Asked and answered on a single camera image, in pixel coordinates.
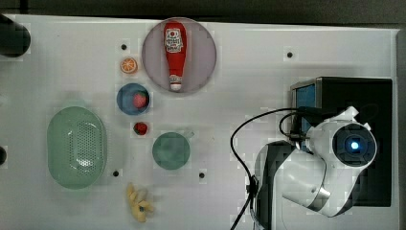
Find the blue glass oven door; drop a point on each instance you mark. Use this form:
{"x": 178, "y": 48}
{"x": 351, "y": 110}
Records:
{"x": 305, "y": 96}

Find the grey round plate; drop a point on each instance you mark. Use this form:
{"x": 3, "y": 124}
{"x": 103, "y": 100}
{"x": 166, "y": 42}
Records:
{"x": 200, "y": 59}

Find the red strawberry in bowl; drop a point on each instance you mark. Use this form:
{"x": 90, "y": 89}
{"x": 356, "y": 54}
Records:
{"x": 140, "y": 100}

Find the green perforated colander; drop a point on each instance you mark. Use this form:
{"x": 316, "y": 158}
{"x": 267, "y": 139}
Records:
{"x": 76, "y": 147}

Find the orange slice toy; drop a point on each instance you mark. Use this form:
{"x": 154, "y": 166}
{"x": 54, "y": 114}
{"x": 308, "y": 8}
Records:
{"x": 129, "y": 65}

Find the green cup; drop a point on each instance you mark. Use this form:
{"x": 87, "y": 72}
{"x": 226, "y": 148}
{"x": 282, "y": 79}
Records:
{"x": 172, "y": 150}

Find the red ketchup bottle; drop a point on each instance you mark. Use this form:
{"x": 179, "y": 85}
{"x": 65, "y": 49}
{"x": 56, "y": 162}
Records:
{"x": 176, "y": 45}

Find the yellow banana toy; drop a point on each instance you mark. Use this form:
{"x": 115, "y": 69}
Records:
{"x": 137, "y": 200}

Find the red strawberry on table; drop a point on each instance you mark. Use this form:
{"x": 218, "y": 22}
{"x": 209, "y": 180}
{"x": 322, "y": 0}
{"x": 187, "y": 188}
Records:
{"x": 140, "y": 128}

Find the blue bowl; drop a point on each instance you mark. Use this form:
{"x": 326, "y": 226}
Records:
{"x": 125, "y": 97}

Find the black cylinder top left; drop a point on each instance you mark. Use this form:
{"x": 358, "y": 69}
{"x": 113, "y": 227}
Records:
{"x": 15, "y": 39}

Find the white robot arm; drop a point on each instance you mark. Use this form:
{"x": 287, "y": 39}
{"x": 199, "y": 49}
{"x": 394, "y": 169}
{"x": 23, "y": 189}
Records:
{"x": 320, "y": 170}

